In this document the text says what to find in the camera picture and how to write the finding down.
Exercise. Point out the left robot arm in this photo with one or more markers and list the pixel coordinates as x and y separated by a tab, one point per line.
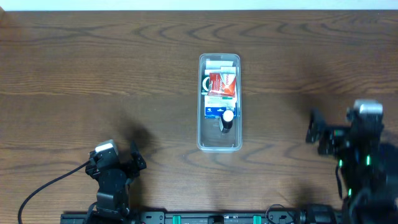
114	179

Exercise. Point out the black mounting rail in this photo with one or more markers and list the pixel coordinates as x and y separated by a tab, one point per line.
273	216

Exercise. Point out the dark bottle white cap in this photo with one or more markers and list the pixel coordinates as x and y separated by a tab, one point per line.
226	121

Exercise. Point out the white green medicine box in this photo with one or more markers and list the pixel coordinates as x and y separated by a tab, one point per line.
228	70

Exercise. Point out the green square box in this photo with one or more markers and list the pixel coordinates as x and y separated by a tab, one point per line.
205	83

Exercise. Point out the red Panadol box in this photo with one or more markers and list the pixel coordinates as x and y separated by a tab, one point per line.
222	84

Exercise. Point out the blue medicine box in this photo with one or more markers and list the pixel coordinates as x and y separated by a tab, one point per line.
215	106

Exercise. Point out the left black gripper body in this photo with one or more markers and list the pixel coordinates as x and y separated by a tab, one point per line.
130	171

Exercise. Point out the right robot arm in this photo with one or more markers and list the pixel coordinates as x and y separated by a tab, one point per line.
366	167

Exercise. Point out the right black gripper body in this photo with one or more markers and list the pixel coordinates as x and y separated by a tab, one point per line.
329	137

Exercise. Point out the clear plastic container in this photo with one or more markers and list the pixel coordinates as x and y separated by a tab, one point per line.
209	136

